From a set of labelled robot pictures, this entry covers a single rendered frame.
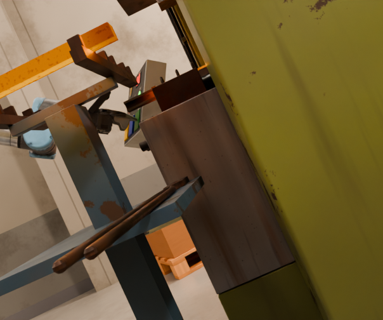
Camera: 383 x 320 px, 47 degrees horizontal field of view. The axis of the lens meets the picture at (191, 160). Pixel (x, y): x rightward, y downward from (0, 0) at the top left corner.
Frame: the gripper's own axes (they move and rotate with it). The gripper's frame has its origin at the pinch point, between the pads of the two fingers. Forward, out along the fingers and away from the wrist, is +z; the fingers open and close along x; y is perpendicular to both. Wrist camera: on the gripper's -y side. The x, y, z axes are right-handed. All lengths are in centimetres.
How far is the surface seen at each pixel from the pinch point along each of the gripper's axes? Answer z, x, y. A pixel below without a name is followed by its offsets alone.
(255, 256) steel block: 19, 69, 47
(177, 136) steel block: -2, 67, 21
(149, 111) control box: 4.6, 7.0, -1.4
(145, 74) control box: 1.8, 6.9, -15.4
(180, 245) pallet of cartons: 74, -164, 50
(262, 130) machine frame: 5, 98, 25
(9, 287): -33, 98, 52
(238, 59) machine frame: -1, 98, 14
